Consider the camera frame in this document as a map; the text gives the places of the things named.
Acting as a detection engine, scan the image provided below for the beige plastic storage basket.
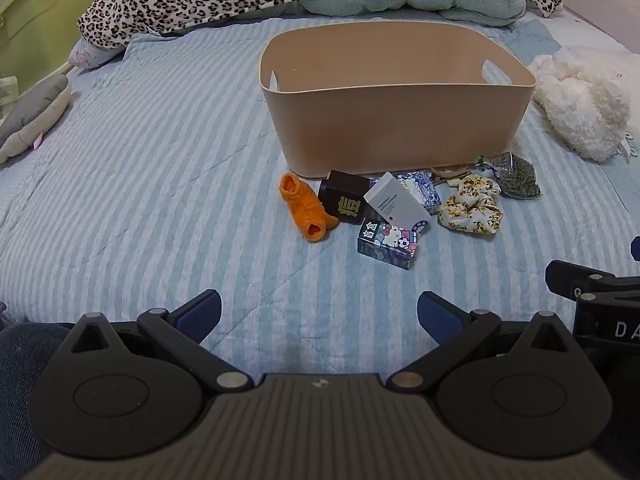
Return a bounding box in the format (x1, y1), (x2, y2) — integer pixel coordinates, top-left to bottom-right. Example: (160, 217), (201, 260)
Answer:
(258, 21), (537, 180)

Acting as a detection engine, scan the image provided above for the green plastic storage bin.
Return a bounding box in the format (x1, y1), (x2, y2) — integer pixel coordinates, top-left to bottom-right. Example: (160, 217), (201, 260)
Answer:
(0, 0), (113, 81)

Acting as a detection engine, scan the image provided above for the pale green checked quilt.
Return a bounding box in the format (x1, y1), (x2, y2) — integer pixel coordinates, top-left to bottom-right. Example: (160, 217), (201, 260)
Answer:
(260, 0), (528, 28)

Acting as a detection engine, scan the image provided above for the pink floral pillow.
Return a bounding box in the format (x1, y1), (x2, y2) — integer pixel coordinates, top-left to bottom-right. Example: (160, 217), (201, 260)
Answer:
(67, 40), (126, 68)

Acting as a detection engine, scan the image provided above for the person's leg in blue jeans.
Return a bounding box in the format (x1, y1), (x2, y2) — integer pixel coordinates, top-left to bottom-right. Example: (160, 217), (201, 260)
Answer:
(0, 321), (76, 466)

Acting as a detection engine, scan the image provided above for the white rectangular box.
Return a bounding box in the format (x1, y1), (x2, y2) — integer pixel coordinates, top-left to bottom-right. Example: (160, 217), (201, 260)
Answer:
(363, 172), (432, 228)

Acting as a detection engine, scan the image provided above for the blue white patterned box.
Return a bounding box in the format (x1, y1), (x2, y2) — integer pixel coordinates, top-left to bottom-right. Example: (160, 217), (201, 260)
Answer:
(396, 170), (443, 209)

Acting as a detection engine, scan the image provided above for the clear bag of dried herbs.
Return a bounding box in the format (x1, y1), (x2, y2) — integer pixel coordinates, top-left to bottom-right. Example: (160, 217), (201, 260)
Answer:
(475, 152), (543, 199)

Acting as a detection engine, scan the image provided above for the dark brown box gold print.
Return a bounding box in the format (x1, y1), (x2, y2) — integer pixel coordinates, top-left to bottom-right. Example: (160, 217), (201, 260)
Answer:
(317, 170), (373, 225)

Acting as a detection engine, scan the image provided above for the yellow floral scrunchie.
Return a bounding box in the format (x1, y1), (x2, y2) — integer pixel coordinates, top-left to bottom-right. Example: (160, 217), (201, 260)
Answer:
(438, 174), (504, 237)

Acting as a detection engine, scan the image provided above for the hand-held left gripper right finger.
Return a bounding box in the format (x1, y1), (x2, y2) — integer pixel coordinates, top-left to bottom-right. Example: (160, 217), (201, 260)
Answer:
(387, 290), (576, 393)

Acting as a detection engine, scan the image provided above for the grey plush cushion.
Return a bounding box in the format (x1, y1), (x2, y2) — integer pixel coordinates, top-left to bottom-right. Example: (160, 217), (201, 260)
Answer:
(0, 74), (72, 164)

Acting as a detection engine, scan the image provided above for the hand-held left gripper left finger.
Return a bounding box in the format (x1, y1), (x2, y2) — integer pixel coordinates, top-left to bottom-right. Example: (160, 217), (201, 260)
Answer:
(70, 289), (253, 393)

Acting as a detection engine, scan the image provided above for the white bed sheet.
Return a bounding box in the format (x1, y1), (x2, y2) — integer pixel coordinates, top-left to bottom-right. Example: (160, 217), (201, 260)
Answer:
(530, 2), (640, 61)

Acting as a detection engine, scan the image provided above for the dark cartoon cat box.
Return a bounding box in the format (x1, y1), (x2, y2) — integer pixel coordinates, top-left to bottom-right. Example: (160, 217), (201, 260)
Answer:
(357, 217), (432, 271)

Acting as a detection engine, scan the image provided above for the white fluffy plush toy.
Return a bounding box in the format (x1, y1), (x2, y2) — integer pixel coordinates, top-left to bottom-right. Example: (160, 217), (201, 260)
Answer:
(527, 46), (633, 162)

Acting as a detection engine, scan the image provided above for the orange knitted sock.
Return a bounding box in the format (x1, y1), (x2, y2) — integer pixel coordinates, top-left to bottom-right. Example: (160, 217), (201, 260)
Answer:
(279, 172), (340, 242)

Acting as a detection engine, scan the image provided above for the blue striped bed cover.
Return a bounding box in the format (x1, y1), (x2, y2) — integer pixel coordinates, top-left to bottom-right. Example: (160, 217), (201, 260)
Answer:
(0, 15), (640, 361)

